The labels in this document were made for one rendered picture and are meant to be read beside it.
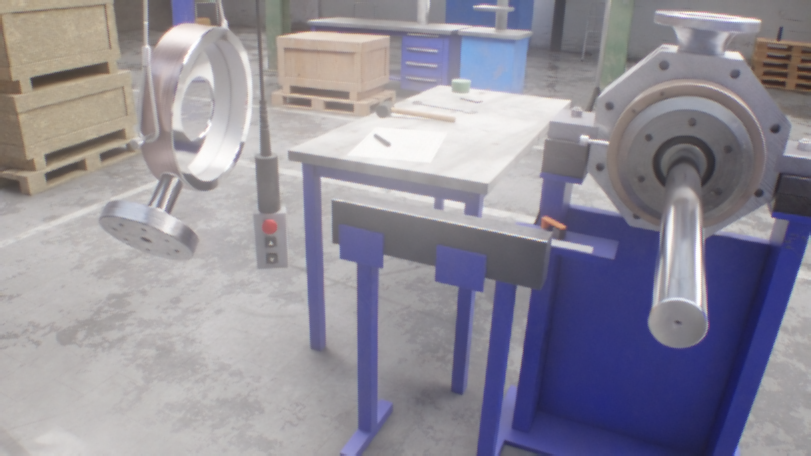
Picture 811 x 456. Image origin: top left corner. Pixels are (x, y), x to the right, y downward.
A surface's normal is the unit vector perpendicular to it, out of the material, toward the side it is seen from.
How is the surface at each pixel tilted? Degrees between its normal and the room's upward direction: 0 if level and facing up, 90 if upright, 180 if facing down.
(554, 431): 0
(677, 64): 90
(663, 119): 90
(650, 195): 90
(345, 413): 0
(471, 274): 90
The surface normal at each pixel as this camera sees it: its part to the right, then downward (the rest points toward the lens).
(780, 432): 0.03, -0.91
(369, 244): -0.41, 0.36
